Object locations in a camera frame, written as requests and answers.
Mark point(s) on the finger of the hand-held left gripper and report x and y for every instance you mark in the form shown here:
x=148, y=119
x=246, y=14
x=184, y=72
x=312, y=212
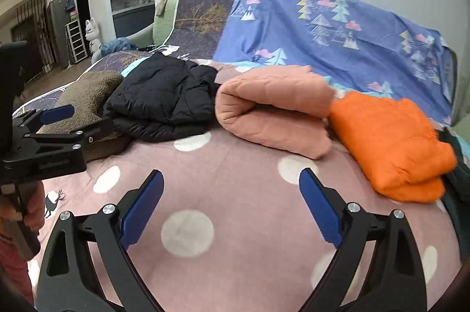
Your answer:
x=57, y=113
x=95, y=132

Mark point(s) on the blue cabinet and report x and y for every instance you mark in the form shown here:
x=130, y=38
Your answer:
x=132, y=18

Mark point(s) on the grey refrigerator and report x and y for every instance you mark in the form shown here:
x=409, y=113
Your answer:
x=58, y=25

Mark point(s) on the dark green garment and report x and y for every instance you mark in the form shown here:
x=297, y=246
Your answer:
x=459, y=179

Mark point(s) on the pink polka dot blanket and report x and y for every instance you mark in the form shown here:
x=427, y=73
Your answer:
x=238, y=194

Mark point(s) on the blue tree-print sheet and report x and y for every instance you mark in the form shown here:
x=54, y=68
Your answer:
x=312, y=25

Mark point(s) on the peach fleece garment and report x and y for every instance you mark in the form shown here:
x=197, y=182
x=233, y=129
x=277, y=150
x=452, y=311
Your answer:
x=271, y=102

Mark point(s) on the orange garment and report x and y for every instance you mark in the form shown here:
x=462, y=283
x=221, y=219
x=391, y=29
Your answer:
x=393, y=146

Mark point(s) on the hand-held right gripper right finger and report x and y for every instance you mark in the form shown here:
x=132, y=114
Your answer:
x=319, y=209

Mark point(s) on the white cat figure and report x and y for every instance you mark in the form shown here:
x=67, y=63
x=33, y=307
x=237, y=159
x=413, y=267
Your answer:
x=92, y=34

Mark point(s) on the person's left hand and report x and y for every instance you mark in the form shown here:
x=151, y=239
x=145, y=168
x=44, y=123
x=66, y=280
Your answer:
x=35, y=205

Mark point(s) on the brown fleece garment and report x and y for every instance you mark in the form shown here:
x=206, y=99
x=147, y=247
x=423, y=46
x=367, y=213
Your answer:
x=88, y=91

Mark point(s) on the blue fluffy cloth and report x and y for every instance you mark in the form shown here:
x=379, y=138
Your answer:
x=114, y=44

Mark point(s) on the black metal grille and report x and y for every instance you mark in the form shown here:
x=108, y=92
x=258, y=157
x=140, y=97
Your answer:
x=35, y=22

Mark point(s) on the white shelf rack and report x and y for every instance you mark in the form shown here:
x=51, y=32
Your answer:
x=75, y=40

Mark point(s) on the black puffer jacket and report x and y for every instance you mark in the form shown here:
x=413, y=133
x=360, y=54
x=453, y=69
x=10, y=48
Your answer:
x=161, y=95

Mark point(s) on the person's left forearm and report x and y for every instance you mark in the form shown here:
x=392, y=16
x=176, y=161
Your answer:
x=13, y=271

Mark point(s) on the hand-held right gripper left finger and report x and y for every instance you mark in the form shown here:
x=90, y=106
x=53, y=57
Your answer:
x=145, y=213

